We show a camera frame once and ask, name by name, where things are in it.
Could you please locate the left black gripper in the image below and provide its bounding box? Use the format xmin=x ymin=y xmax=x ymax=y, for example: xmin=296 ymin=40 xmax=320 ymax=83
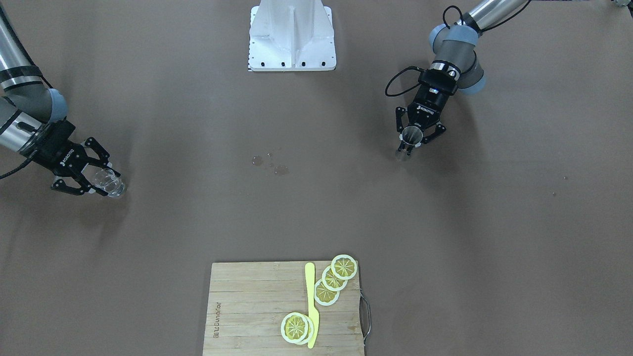
xmin=395 ymin=68 xmax=460 ymax=151

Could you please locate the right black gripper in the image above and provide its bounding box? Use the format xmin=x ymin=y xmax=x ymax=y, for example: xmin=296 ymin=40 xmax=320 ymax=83
xmin=33 ymin=120 xmax=121 ymax=196

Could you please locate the steel jigger shaker cup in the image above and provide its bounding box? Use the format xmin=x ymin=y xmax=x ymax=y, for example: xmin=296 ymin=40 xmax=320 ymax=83
xmin=396 ymin=126 xmax=423 ymax=161

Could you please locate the clear glass measuring cup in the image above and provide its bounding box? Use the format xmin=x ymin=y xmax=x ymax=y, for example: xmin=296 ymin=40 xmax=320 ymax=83
xmin=91 ymin=169 xmax=126 ymax=198

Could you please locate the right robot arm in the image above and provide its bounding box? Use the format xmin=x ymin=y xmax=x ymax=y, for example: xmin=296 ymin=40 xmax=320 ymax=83
xmin=0 ymin=9 xmax=125 ymax=197

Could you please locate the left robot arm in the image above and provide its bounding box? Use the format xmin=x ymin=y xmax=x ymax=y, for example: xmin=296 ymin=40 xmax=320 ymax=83
xmin=395 ymin=0 xmax=529 ymax=156

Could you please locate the wooden cutting board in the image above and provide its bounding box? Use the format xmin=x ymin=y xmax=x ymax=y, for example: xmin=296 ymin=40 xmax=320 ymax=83
xmin=203 ymin=261 xmax=366 ymax=356

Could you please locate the yellow plastic knife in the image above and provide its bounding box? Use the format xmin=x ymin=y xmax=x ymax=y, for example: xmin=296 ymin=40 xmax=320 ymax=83
xmin=304 ymin=262 xmax=319 ymax=349

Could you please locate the lemon slice on board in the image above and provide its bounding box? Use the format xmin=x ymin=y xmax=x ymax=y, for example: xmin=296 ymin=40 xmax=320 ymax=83
xmin=280 ymin=312 xmax=308 ymax=345

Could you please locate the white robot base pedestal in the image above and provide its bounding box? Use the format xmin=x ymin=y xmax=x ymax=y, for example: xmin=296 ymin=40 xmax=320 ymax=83
xmin=247 ymin=0 xmax=337 ymax=72

